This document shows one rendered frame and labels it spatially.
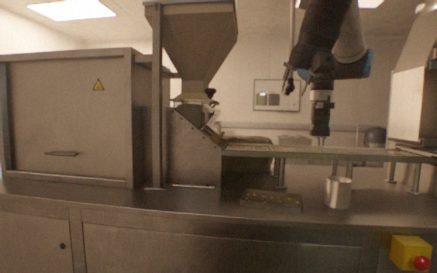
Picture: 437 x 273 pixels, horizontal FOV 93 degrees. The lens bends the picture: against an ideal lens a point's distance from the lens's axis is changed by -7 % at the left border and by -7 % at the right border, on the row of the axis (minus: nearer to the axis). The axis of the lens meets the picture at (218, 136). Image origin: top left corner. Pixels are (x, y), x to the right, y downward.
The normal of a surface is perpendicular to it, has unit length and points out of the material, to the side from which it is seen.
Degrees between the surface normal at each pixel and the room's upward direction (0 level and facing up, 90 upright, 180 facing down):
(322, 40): 122
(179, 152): 90
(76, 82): 90
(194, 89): 90
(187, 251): 90
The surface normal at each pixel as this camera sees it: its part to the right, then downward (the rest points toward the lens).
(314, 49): 0.10, 0.44
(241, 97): -0.13, 0.10
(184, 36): -0.13, 0.49
